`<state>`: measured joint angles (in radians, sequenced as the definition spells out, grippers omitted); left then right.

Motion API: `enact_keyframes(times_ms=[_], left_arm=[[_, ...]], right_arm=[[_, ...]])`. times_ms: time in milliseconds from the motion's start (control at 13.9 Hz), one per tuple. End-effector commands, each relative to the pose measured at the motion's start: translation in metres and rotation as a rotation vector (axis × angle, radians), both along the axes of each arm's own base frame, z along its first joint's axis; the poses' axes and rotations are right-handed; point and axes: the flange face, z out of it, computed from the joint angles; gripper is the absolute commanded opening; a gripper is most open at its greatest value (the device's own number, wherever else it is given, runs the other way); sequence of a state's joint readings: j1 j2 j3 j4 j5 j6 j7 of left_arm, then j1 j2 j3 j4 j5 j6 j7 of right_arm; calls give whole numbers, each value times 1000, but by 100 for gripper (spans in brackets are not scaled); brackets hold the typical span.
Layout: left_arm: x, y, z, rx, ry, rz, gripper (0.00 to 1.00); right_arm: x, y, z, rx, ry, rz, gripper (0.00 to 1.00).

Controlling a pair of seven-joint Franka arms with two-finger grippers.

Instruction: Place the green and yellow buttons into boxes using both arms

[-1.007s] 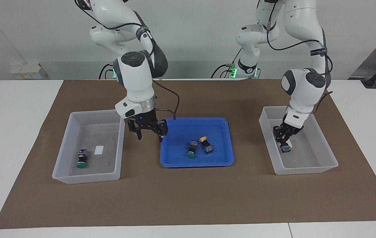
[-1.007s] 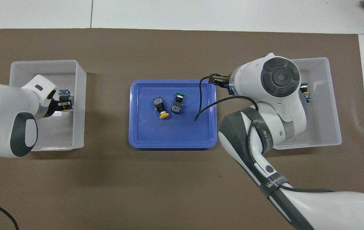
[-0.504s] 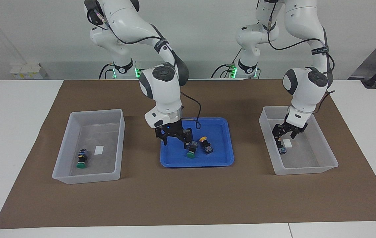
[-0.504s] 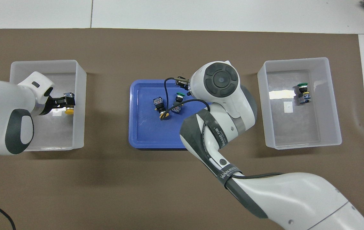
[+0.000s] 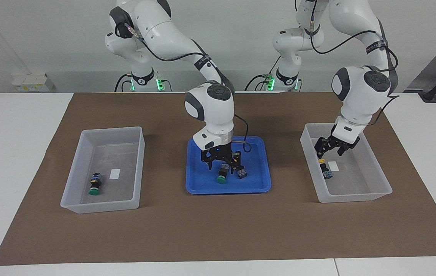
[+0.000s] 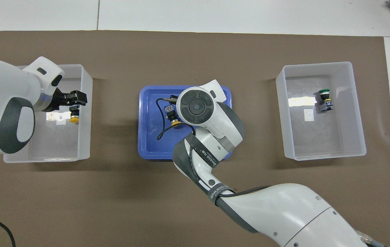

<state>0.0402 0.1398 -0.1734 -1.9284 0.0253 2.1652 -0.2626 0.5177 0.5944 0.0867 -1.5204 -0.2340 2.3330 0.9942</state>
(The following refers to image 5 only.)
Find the white electrical outlet box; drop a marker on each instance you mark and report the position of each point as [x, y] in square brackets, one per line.
[30, 82]

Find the green push button switch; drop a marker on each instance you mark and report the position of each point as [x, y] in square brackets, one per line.
[222, 178]
[95, 186]

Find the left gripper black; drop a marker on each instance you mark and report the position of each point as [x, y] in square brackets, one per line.
[340, 145]

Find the blue plastic tray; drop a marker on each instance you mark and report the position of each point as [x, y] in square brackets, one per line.
[256, 180]

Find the translucent white plastic box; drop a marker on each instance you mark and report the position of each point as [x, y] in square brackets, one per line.
[356, 195]
[72, 203]

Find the small white label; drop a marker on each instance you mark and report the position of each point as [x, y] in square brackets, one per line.
[333, 166]
[115, 174]

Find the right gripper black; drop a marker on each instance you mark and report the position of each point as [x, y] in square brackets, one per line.
[220, 153]

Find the yellow push button switch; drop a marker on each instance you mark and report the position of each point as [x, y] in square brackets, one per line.
[242, 173]
[327, 174]

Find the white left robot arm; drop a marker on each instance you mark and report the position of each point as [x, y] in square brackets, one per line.
[359, 92]

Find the brown table mat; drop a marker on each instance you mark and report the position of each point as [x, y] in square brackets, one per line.
[218, 230]

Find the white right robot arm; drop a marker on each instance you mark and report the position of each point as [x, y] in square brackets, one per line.
[164, 30]

